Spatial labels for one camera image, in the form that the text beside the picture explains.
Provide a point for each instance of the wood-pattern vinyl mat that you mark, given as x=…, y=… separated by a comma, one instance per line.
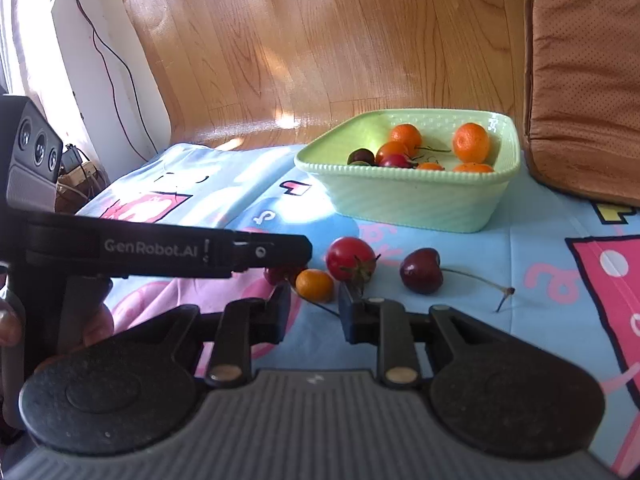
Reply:
x=300, y=35

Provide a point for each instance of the red cherry tomato with calyx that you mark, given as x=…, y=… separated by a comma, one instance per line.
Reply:
x=345, y=256

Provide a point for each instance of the person's left hand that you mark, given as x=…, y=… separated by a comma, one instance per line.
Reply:
x=100, y=327

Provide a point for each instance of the brown seat cushion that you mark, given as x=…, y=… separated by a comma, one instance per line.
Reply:
x=585, y=85

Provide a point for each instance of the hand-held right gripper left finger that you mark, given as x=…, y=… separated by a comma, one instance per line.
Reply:
x=280, y=310

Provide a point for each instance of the orange mandarin with stem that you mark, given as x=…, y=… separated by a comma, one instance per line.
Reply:
x=472, y=168

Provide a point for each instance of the black power adapter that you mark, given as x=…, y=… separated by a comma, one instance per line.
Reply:
x=72, y=158

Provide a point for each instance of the light green ceramic bowl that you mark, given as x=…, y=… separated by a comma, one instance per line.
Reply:
x=410, y=200

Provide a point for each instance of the dark purple cherry tomato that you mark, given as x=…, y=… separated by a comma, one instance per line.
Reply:
x=361, y=156

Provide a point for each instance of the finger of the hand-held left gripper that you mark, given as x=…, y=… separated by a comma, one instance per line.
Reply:
x=270, y=252

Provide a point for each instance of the large orange tomato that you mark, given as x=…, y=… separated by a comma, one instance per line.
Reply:
x=391, y=150

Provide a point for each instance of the dark red cherry with stem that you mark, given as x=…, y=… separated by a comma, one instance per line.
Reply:
x=420, y=272

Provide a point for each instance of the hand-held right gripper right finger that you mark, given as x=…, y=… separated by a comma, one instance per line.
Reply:
x=350, y=317

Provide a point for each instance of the small orange cherry tomato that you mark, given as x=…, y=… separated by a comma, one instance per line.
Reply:
x=314, y=285

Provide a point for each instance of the blue cartoon printed blanket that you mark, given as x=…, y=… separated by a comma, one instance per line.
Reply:
x=525, y=240

